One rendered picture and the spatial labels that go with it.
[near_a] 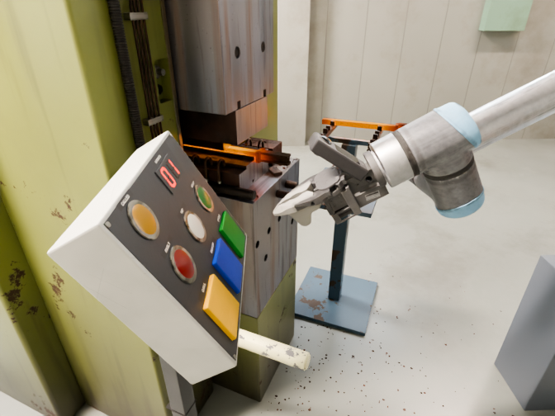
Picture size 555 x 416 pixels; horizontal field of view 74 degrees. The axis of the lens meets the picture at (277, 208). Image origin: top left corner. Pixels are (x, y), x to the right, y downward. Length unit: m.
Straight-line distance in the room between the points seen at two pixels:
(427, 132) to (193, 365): 0.51
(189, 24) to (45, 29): 0.30
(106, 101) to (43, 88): 0.13
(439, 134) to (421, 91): 3.87
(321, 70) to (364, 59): 0.46
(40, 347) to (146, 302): 1.06
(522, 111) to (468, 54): 3.73
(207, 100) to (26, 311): 0.89
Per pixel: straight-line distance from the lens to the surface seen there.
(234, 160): 1.14
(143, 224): 0.50
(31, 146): 1.04
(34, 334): 1.50
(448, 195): 0.74
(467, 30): 4.62
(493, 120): 0.92
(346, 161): 0.66
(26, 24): 0.91
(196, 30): 0.97
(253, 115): 1.10
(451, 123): 0.68
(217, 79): 0.95
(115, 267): 0.48
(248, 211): 1.06
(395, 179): 0.67
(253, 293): 1.24
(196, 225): 0.62
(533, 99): 0.98
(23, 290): 1.40
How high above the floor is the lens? 1.41
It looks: 29 degrees down
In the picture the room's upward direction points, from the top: straight up
